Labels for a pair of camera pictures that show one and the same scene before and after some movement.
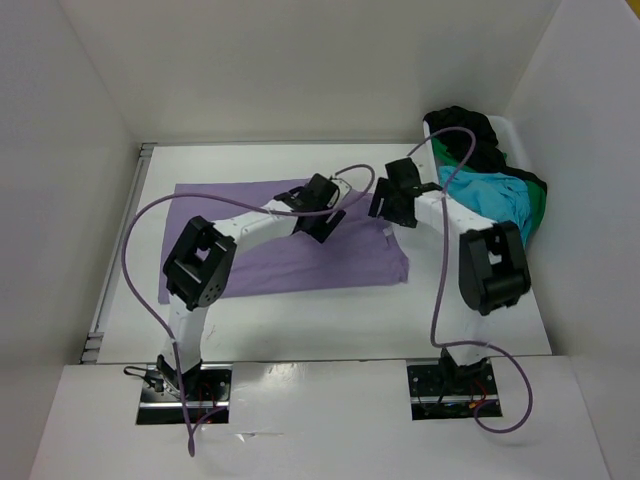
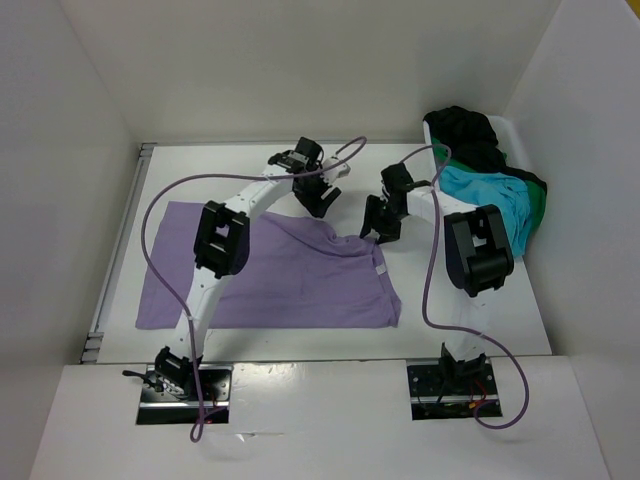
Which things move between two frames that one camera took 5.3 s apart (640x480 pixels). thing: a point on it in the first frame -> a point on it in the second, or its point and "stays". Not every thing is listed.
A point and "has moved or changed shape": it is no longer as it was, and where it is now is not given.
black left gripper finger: x=332 y=223 -> x=318 y=206
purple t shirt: x=358 y=249 has moved or changed shape
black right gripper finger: x=405 y=216 -> x=390 y=230
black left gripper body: x=317 y=226 -> x=314 y=186
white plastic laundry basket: x=508 y=140 stays
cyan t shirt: x=501 y=197 stays
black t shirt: x=489 y=157 stays
